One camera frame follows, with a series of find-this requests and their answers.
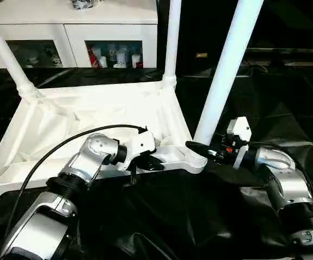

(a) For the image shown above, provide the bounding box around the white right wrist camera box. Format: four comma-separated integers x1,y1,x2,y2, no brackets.
226,115,252,171

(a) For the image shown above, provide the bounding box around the white plastic table leg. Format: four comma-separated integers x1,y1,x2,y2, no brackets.
0,3,38,96
161,0,184,88
187,0,265,169

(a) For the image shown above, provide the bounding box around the white plastic table top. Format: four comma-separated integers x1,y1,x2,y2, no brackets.
0,76,209,203

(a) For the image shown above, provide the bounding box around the red bottle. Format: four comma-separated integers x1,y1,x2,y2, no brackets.
89,45,100,68

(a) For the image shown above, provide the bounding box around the black shiny mat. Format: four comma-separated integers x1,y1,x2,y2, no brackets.
0,66,313,260

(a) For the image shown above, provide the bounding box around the long dark metal bar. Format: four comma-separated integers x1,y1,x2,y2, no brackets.
246,47,313,55

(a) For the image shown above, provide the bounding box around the patterned mug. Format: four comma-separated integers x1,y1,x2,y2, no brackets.
69,0,97,11

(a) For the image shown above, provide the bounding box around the white glass-door cabinet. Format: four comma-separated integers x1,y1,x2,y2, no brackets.
0,0,160,69

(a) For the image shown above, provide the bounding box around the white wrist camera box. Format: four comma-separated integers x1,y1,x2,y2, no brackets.
226,115,252,171
116,129,157,173

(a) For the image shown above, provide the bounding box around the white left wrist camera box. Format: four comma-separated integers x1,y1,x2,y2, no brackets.
116,129,157,173

